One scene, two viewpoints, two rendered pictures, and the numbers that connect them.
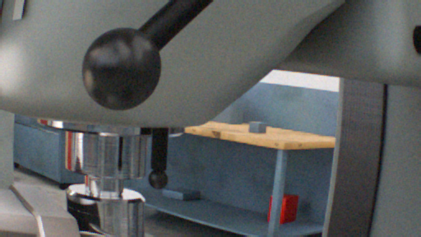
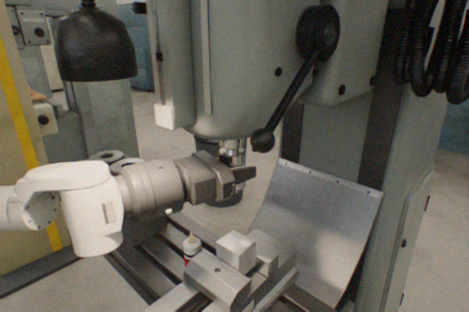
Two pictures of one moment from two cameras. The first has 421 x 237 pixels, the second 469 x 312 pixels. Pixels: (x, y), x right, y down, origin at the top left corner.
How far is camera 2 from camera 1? 0.16 m
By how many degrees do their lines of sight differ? 20
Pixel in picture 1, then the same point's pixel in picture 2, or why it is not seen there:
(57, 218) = (223, 170)
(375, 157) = (300, 106)
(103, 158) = (234, 143)
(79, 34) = (236, 119)
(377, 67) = (322, 103)
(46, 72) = (223, 130)
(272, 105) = not seen: hidden behind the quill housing
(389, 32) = (329, 91)
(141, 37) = (270, 133)
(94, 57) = (256, 141)
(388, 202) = (308, 122)
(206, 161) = not seen: hidden behind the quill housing
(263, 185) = not seen: hidden behind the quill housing
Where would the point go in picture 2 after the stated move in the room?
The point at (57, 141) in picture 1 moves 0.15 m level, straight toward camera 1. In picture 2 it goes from (144, 72) to (144, 73)
